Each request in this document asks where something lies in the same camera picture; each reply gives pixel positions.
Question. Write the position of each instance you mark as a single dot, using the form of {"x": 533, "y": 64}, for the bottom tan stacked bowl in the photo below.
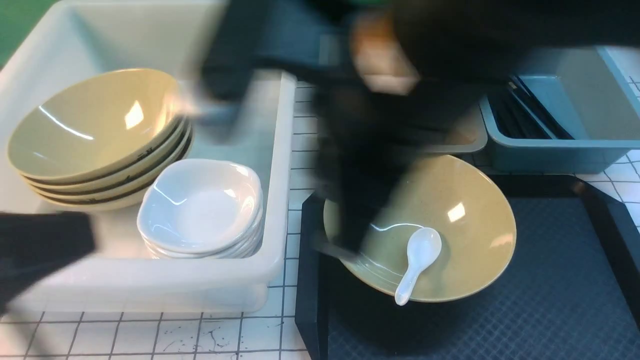
{"x": 165, "y": 182}

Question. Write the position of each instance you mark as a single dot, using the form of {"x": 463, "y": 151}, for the stacked white square dish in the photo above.
{"x": 214, "y": 211}

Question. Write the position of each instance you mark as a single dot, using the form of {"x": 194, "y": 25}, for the black serving tray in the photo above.
{"x": 570, "y": 292}

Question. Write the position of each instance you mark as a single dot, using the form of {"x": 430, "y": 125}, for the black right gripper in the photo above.
{"x": 370, "y": 140}

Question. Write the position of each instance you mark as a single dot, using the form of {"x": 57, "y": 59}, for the top tan bowl in stack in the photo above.
{"x": 95, "y": 127}

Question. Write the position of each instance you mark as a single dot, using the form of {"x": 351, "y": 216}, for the bundle of black chopsticks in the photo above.
{"x": 519, "y": 114}

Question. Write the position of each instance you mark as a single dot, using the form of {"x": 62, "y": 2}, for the white ceramic soup spoon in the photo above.
{"x": 423, "y": 248}

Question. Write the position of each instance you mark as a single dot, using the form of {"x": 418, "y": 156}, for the blue grey chopstick bin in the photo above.
{"x": 587, "y": 94}

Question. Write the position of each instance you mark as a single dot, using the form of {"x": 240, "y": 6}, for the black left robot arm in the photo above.
{"x": 35, "y": 246}

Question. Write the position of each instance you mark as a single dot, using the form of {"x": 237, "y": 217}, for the tan noodle bowl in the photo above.
{"x": 471, "y": 215}

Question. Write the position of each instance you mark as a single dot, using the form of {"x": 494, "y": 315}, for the tan stacked bowl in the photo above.
{"x": 150, "y": 159}
{"x": 130, "y": 179}
{"x": 165, "y": 182}

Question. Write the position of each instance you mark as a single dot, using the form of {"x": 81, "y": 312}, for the olive grey spoon bin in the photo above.
{"x": 467, "y": 135}

